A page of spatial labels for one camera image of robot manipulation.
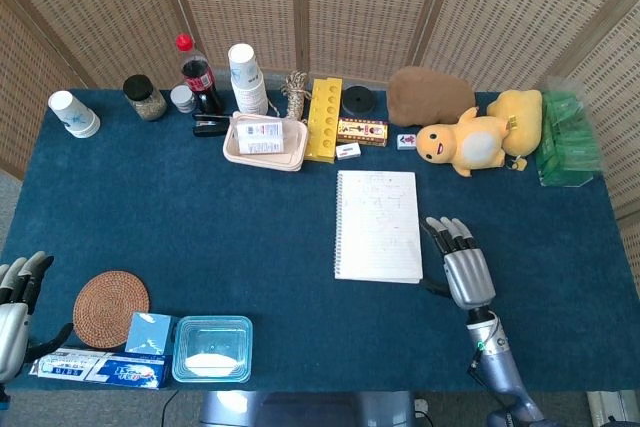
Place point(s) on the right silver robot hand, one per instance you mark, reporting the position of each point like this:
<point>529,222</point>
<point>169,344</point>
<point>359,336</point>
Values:
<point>462,269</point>

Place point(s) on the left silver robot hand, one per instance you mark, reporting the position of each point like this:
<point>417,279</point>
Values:
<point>11,326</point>

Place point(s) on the white spiral notebook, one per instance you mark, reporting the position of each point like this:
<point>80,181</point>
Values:
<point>378,225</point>

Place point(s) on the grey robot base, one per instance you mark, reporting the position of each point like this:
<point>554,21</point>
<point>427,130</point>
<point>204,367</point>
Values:
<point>308,408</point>

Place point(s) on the blue white toothpaste box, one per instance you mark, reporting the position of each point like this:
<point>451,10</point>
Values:
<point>102,368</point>

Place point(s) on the round woven rattan coaster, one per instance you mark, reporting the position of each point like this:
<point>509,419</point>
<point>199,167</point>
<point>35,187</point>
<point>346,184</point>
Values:
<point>111,309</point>

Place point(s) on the yellow duck plush toy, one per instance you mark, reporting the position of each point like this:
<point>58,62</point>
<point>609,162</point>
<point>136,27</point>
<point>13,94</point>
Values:
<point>466,142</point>

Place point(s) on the light blue card box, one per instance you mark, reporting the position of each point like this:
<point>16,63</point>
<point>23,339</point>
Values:
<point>148,333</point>

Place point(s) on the mahjong tile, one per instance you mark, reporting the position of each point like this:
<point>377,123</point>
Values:
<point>406,141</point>

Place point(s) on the yellow plush cushion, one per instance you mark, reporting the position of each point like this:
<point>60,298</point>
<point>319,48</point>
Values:
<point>521,117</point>

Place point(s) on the small white red box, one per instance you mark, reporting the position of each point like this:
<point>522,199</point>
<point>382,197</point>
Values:
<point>348,151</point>

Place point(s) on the green packets in clear holder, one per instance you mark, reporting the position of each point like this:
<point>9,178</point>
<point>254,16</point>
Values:
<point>567,137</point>

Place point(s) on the red yellow patterned box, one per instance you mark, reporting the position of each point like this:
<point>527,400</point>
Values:
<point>362,131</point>

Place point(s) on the brown plush toy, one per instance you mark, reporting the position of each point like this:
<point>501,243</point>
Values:
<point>427,97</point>

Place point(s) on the black round disc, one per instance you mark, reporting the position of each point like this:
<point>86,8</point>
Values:
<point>359,99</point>

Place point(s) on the clear blue plastic container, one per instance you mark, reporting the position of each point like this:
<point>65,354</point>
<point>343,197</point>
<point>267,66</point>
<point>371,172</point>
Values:
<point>213,348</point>

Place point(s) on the yellow block with holes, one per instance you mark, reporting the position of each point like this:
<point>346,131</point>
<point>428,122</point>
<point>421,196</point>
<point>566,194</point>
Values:
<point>324,119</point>

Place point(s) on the single white paper cup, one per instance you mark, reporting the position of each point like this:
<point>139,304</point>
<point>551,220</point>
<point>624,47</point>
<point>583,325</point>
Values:
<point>73,114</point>

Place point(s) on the dark blue table cloth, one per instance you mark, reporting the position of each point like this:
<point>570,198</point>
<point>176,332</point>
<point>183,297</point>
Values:
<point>240,227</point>

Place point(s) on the beige plastic tray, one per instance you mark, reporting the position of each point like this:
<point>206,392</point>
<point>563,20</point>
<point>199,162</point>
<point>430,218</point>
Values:
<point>265,141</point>

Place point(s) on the white medicine box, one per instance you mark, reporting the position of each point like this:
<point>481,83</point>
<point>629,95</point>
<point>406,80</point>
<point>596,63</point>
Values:
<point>260,136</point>

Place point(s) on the glass jar with black lid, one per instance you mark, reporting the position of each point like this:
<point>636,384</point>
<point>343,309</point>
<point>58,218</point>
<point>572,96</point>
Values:
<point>144,97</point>

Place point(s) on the black stapler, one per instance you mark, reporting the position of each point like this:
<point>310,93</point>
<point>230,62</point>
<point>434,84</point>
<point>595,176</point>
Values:
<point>210,125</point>

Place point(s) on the woven bamboo folding screen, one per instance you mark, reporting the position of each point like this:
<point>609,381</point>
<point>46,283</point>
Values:
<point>370,2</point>

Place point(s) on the stack of white paper cups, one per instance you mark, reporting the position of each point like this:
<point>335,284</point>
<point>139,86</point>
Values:
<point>247,81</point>

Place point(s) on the cola bottle with red cap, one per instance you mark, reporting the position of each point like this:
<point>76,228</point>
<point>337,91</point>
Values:
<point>200,78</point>

